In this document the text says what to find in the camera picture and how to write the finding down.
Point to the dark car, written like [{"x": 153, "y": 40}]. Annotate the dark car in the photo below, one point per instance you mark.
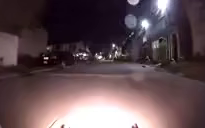
[{"x": 49, "y": 59}]

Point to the pavement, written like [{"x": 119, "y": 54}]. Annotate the pavement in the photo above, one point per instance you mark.
[
  {"x": 10, "y": 72},
  {"x": 190, "y": 71}
]

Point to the pale building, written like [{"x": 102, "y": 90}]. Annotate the pale building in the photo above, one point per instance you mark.
[{"x": 33, "y": 41}]

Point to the building with columns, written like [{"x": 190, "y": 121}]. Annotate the building with columns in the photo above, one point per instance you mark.
[{"x": 176, "y": 36}]

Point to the grey asphalt road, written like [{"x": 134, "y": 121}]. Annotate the grey asphalt road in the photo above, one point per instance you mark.
[{"x": 100, "y": 83}]

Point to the street lamp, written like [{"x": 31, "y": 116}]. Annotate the street lamp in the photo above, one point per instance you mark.
[
  {"x": 145, "y": 24},
  {"x": 162, "y": 4}
]

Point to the robot's own part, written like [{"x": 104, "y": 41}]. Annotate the robot's own part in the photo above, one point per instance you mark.
[
  {"x": 135, "y": 126},
  {"x": 62, "y": 126}
]

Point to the white building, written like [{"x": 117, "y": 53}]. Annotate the white building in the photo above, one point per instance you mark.
[{"x": 3, "y": 48}]

